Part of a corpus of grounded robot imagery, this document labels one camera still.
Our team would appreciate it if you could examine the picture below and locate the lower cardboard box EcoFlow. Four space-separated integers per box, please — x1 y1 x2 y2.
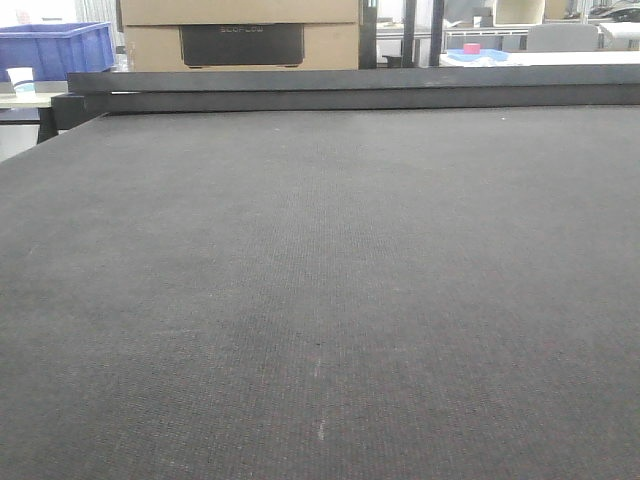
125 24 359 72

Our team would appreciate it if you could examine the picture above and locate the dark conveyor belt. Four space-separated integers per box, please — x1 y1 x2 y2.
1 106 639 479

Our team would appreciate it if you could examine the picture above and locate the black vertical post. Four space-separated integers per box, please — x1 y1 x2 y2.
401 0 417 69

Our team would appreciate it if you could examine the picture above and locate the pink tape roll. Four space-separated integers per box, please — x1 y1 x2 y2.
463 43 481 55

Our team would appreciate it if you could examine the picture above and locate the blue plastic crate background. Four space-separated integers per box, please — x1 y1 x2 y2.
1 22 115 82

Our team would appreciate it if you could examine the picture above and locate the upper cardboard box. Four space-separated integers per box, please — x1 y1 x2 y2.
121 0 360 26

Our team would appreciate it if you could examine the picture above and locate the black conveyor end rail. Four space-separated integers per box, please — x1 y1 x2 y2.
52 64 639 130

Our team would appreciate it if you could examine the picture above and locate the white paper cup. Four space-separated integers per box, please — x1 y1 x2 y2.
6 67 36 97

